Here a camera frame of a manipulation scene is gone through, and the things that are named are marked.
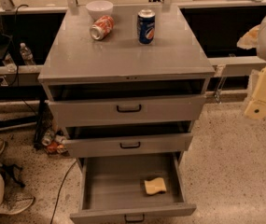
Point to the blue pepsi can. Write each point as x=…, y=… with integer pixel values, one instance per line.
x=145, y=26

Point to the white bowl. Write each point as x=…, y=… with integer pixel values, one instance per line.
x=98, y=9

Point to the grey bottom drawer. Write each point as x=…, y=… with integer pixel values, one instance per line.
x=113, y=189

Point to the grey drawer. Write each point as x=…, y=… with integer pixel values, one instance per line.
x=128, y=139
x=127, y=102
x=113, y=189

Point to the grey drawer cabinet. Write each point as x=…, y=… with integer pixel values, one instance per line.
x=174, y=54

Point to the orange soda can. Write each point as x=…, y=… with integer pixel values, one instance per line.
x=102, y=27

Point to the clear water bottle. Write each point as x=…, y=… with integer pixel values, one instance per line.
x=26, y=54

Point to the grey top drawer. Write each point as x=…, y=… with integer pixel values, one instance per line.
x=127, y=102

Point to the pile of cans on floor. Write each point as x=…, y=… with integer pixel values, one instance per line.
x=52, y=142

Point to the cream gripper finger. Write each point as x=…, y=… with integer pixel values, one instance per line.
x=255, y=110
x=250, y=39

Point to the yellow sponge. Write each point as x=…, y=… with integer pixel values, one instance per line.
x=154, y=186

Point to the grey middle drawer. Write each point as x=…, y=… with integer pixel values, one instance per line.
x=128, y=139

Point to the grey sneaker shoe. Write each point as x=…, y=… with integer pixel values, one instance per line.
x=15, y=202

